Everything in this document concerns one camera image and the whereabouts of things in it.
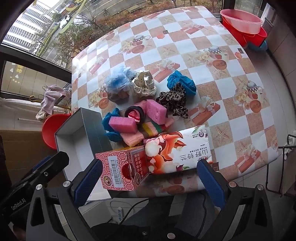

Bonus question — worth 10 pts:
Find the brown cardboard sheet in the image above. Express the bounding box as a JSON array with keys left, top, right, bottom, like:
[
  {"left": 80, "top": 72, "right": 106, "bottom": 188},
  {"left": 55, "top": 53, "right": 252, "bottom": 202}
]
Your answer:
[{"left": 0, "top": 130, "right": 58, "bottom": 186}]

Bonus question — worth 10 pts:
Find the pink plastic basin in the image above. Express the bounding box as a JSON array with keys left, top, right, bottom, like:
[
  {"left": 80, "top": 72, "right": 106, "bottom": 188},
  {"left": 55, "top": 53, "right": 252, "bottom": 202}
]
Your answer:
[{"left": 220, "top": 9, "right": 264, "bottom": 33}]

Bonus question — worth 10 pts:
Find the blue fabric scrunchie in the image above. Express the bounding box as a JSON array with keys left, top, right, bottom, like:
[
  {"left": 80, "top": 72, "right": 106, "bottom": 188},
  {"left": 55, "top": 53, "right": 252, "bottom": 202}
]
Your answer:
[
  {"left": 166, "top": 70, "right": 197, "bottom": 96},
  {"left": 102, "top": 108, "right": 122, "bottom": 142}
]

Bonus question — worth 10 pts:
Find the white polka dot scrunchie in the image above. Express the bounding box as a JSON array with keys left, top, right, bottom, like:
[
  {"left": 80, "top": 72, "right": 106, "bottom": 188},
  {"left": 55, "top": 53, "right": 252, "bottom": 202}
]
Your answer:
[{"left": 131, "top": 70, "right": 158, "bottom": 98}]

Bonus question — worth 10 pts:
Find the blue plastic basin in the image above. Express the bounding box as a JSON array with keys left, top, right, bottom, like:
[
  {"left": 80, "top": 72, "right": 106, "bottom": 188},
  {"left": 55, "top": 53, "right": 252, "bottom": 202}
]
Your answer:
[{"left": 246, "top": 39, "right": 269, "bottom": 51}]

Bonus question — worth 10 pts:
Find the checkered printed tablecloth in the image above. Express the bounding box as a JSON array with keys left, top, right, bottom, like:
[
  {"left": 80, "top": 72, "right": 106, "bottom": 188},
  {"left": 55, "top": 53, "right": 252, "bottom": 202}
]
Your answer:
[{"left": 70, "top": 6, "right": 279, "bottom": 200}]

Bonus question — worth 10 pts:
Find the black cable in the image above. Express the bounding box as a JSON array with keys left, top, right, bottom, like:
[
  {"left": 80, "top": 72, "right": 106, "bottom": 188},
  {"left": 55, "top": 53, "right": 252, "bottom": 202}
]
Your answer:
[{"left": 119, "top": 197, "right": 152, "bottom": 224}]

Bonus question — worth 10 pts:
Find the pink sponge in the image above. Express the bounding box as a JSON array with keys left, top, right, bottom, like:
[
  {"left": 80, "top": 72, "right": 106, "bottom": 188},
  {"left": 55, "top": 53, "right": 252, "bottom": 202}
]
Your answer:
[
  {"left": 142, "top": 100, "right": 167, "bottom": 124},
  {"left": 109, "top": 116, "right": 138, "bottom": 133}
]

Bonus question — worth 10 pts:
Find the pink towel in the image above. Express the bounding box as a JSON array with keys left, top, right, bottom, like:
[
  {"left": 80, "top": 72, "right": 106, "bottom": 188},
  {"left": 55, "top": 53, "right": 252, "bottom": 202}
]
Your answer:
[{"left": 36, "top": 85, "right": 72, "bottom": 122}]

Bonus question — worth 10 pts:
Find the red plastic chair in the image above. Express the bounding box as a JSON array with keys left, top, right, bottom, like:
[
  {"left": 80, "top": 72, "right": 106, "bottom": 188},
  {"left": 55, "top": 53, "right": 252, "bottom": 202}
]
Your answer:
[{"left": 42, "top": 113, "right": 72, "bottom": 150}]

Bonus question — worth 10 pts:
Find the red plastic basin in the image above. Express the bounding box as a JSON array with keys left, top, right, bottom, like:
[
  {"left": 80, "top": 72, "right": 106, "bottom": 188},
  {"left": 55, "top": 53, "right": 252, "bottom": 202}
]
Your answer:
[{"left": 222, "top": 17, "right": 267, "bottom": 47}]

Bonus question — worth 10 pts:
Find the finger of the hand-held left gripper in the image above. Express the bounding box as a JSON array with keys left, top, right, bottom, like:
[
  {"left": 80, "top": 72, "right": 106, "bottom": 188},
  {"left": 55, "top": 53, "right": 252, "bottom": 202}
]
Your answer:
[
  {"left": 14, "top": 151, "right": 70, "bottom": 189},
  {"left": 31, "top": 156, "right": 53, "bottom": 172}
]

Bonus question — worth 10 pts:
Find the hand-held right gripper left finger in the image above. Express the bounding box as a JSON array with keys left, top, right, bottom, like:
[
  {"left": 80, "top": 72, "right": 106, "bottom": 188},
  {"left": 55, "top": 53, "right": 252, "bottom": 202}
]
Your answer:
[{"left": 25, "top": 159, "right": 103, "bottom": 241}]

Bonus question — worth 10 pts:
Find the light blue lace scrunchie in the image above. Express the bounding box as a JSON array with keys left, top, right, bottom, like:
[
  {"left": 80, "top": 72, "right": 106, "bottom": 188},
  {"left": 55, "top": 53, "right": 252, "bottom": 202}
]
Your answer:
[{"left": 103, "top": 65, "right": 137, "bottom": 93}]

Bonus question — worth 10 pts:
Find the brown scrunchie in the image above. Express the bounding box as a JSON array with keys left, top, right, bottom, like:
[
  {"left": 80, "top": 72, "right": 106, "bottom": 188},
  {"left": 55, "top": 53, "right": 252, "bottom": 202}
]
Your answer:
[{"left": 107, "top": 89, "right": 130, "bottom": 102}]

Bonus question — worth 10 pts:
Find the leopard print scrunchie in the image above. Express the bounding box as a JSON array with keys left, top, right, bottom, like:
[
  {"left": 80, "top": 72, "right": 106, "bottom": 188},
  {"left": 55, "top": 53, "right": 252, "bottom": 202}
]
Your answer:
[{"left": 155, "top": 83, "right": 189, "bottom": 119}]

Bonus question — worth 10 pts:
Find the grey box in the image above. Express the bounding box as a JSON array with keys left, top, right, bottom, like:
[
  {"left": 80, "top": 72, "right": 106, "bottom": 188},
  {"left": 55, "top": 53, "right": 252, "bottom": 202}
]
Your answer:
[{"left": 54, "top": 107, "right": 114, "bottom": 201}]

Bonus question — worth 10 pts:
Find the colourful striped knitted cloth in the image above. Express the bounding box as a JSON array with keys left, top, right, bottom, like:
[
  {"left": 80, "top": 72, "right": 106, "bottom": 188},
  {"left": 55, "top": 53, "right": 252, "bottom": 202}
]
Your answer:
[{"left": 141, "top": 118, "right": 174, "bottom": 139}]

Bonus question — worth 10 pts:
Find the white power strip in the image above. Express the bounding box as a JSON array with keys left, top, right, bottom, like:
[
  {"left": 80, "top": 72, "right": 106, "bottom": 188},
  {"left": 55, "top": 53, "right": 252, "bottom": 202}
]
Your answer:
[{"left": 111, "top": 207, "right": 123, "bottom": 224}]

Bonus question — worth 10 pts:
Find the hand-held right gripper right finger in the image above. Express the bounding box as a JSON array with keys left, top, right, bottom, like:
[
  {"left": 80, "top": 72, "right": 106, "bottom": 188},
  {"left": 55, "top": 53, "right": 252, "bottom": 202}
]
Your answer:
[{"left": 196, "top": 159, "right": 274, "bottom": 241}]

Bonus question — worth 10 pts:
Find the black wire rack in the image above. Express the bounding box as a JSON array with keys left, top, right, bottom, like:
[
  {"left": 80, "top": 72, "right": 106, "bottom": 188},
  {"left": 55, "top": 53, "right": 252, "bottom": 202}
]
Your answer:
[{"left": 266, "top": 133, "right": 296, "bottom": 195}]

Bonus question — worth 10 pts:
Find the black and red hair band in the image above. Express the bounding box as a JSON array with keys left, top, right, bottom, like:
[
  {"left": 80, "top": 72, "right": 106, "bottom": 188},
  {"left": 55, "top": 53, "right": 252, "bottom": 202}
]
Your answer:
[{"left": 124, "top": 105, "right": 146, "bottom": 127}]

